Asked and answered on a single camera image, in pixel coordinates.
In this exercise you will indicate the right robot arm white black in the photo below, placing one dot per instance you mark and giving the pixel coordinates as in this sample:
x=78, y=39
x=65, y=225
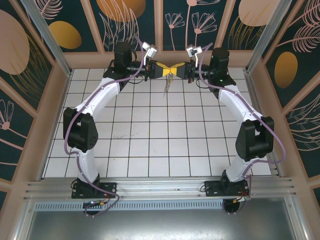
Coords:
x=232, y=105

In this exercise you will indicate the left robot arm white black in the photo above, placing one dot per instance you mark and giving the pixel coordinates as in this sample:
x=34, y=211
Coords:
x=91, y=165

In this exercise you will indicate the grey metal sheet panel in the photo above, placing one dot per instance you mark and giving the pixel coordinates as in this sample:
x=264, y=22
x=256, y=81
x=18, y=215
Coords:
x=160, y=225

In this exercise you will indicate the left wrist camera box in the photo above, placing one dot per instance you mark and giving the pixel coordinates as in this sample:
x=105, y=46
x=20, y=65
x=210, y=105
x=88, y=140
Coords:
x=150, y=51

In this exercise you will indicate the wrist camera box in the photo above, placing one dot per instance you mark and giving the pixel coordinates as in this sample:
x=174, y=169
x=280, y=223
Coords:
x=193, y=51
x=150, y=51

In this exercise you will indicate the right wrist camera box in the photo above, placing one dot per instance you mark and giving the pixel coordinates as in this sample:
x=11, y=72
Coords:
x=193, y=51

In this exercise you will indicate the aluminium corner post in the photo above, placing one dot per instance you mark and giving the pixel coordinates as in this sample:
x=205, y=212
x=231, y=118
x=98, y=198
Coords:
x=51, y=37
x=267, y=37

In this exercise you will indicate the aluminium side rail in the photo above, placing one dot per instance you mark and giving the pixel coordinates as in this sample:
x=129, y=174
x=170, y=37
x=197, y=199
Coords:
x=255, y=100

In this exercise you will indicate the aluminium mounting rail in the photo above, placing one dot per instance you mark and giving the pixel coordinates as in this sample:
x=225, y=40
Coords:
x=160, y=186

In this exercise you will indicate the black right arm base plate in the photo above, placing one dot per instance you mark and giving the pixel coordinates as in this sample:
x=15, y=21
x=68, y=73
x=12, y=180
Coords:
x=212, y=188

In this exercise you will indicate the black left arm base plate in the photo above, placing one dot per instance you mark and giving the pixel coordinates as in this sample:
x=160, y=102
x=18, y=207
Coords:
x=110, y=186

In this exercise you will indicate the black semicircular bracket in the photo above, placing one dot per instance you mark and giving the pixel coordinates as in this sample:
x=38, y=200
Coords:
x=231, y=208
x=91, y=211

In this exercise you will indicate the aluminium frame strut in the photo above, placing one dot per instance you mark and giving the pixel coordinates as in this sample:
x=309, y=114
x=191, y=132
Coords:
x=298, y=220
x=25, y=220

